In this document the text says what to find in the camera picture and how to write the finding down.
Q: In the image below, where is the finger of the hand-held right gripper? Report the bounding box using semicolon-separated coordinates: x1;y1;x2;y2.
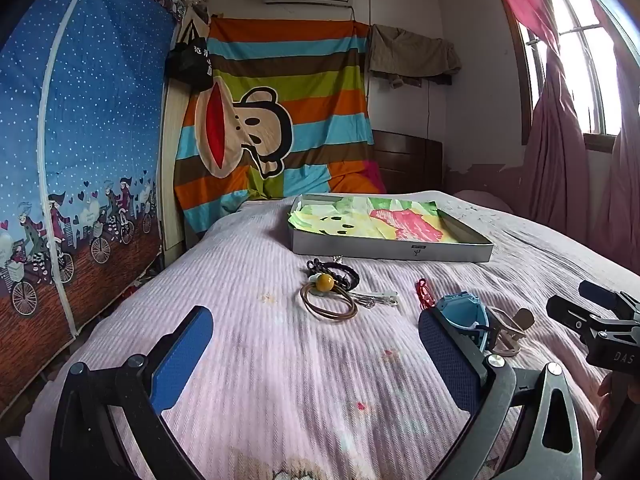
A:
578;280;632;312
546;294;603;345

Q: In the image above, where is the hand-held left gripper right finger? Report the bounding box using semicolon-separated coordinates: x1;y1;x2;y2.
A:
418;305;584;480

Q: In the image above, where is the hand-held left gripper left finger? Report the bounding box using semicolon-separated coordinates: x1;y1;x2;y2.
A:
49;305;215;480

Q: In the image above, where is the blue wrist watch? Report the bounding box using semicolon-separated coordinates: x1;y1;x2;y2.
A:
434;291;493;353

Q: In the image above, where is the beige hair claw clip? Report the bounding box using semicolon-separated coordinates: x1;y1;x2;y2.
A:
484;306;536;359

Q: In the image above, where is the grey shallow box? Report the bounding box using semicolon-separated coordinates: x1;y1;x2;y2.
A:
286;193;495;264

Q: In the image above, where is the black braided bracelet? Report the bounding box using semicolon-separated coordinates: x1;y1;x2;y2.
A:
306;257;362;292

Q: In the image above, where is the brown cord hair tie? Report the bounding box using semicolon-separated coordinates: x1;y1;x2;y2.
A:
300;282;359;319

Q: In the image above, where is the person's right hand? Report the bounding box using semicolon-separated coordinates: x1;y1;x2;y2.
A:
596;372;616;433

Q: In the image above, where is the pink ribbed bedspread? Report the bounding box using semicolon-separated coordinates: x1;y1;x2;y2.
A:
20;190;640;480

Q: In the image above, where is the pink pillow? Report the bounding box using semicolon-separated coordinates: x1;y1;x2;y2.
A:
452;189;516;212

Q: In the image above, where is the colourful crumpled paper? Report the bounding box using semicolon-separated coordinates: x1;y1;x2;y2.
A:
289;196;468;244

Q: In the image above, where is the dark wooden headboard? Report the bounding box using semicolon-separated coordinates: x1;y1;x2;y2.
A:
372;129;445;194

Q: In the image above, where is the blue printed wardrobe cover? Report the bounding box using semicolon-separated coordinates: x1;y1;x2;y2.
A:
0;0;182;411

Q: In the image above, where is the window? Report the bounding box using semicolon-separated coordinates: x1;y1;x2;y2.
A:
517;0;623;137

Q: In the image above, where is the black tote bag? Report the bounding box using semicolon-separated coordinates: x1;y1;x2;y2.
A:
165;20;215;92

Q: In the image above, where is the khaki hanging jacket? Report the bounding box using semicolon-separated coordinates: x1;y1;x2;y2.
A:
367;24;462;90

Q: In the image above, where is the striped cartoon monkey sheet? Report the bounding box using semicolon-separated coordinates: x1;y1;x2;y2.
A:
172;16;389;241

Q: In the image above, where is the silver earring chain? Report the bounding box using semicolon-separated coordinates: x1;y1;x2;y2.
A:
350;289;399;309

